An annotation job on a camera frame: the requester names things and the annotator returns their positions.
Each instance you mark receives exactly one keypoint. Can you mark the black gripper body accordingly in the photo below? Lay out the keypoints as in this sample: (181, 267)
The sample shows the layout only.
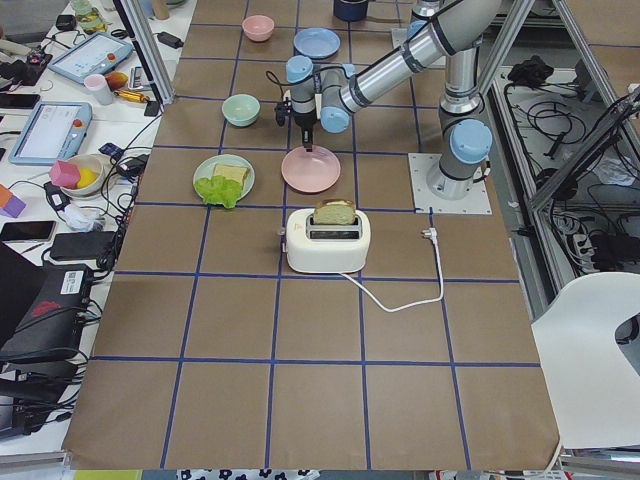
(303, 121)

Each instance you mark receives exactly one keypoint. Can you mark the pink plate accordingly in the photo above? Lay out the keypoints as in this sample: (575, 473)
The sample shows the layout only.
(310, 171)

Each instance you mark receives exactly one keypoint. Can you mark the blue plate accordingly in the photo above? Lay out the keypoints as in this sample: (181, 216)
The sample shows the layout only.
(317, 43)

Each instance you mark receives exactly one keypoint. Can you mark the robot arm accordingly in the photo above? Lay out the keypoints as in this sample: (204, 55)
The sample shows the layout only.
(332, 95)

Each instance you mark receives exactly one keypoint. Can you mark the green bowl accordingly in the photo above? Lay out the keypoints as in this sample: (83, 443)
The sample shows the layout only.
(241, 110)

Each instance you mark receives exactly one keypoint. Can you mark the bread slice on plate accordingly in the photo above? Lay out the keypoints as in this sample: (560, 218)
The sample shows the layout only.
(231, 172)

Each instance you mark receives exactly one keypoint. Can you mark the bread slice in toaster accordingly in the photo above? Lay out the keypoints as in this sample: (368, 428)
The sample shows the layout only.
(334, 212)

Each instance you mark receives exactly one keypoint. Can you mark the lettuce leaf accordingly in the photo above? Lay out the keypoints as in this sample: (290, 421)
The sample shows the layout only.
(219, 190)

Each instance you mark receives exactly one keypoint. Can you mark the green plate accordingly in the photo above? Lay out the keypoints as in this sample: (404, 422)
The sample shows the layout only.
(205, 169)

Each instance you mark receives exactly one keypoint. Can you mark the pink bowl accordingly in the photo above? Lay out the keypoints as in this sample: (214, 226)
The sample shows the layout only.
(258, 28)

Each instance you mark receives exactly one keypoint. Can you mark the cream toaster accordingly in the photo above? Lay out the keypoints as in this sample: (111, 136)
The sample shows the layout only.
(326, 249)

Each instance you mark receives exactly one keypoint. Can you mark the dark blue pot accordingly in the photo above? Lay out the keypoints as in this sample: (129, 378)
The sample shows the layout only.
(350, 10)

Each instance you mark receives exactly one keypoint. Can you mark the black power adapter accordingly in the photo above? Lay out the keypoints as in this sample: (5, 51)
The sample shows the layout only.
(170, 40)

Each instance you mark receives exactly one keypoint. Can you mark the pink cup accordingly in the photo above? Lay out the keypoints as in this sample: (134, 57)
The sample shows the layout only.
(99, 88)

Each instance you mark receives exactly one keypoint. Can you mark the teach pendant tablet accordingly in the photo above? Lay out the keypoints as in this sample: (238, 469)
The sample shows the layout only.
(53, 131)
(97, 54)

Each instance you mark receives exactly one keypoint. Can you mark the white bowl with fruit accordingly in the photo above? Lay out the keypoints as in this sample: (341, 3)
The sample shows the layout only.
(92, 169)

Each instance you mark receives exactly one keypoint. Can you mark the white chair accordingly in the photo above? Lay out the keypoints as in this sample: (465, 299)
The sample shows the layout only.
(594, 389)

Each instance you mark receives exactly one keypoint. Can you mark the orange screwdriver handle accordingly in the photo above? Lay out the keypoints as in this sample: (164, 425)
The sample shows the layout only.
(131, 96)

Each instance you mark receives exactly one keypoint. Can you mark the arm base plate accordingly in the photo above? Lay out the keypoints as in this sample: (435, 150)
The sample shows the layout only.
(433, 192)

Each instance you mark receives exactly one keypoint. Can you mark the aluminium frame post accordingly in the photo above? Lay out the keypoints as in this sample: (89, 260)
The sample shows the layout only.
(137, 26)

